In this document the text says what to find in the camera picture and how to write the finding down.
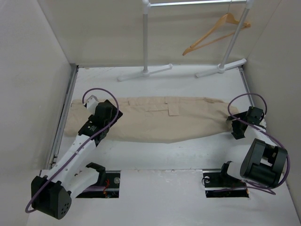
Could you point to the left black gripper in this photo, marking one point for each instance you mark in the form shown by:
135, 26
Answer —
118, 115

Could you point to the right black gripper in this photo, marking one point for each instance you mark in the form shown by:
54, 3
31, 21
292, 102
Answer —
237, 133

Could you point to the beige trousers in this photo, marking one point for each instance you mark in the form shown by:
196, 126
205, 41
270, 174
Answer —
170, 119

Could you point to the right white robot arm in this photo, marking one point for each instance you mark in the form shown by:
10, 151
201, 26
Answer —
266, 164

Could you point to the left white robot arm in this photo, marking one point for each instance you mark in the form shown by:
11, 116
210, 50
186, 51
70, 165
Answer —
52, 194

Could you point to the white clothes rack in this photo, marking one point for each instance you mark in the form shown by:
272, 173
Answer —
228, 18

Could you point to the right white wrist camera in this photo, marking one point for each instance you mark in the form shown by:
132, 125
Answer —
263, 124

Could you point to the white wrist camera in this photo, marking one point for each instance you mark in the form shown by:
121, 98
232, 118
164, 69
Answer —
263, 124
91, 104

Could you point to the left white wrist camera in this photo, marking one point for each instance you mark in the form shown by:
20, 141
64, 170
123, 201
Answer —
91, 104

